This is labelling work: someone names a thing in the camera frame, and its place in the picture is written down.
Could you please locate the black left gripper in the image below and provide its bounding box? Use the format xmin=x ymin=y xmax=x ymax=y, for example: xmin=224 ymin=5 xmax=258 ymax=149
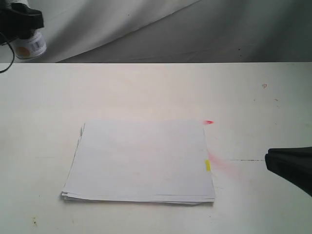
xmin=0 ymin=2 xmax=44 ymax=45

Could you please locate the white spray paint can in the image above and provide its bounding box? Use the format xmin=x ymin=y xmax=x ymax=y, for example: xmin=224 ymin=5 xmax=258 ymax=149
xmin=12 ymin=31 xmax=47 ymax=60

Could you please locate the white backdrop cloth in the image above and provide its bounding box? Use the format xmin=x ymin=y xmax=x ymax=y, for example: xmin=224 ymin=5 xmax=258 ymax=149
xmin=0 ymin=0 xmax=203 ymax=63

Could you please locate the white paper stack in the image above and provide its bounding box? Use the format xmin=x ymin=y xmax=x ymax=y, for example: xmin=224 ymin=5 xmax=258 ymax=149
xmin=61 ymin=120 xmax=215 ymax=204

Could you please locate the black cable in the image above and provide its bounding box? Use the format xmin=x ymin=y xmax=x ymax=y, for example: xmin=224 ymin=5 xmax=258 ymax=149
xmin=0 ymin=31 xmax=16 ymax=74

